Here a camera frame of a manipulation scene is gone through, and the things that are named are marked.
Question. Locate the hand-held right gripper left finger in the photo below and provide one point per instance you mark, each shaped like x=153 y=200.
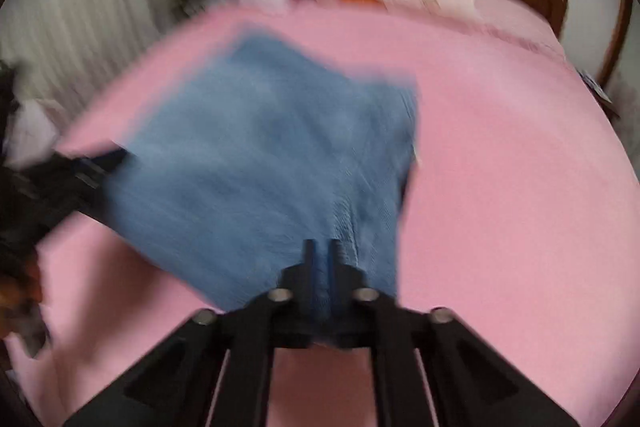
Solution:
x=250 y=357

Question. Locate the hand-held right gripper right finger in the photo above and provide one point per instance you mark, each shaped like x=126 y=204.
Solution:
x=400 y=357

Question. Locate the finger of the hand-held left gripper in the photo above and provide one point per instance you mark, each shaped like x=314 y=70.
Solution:
x=95 y=164

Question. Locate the blue denim jacket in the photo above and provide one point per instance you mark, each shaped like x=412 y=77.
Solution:
x=260 y=142

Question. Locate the person's left hand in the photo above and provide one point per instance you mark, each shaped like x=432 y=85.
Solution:
x=22 y=282

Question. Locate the white curtain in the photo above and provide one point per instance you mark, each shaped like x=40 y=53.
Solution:
x=75 y=22

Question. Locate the papers on nightstand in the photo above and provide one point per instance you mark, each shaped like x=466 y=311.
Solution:
x=595 y=86

